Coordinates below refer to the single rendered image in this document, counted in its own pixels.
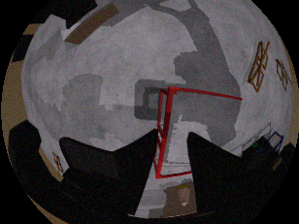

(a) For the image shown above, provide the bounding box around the white flat panel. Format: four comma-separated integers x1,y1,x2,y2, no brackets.
149,147,280,218

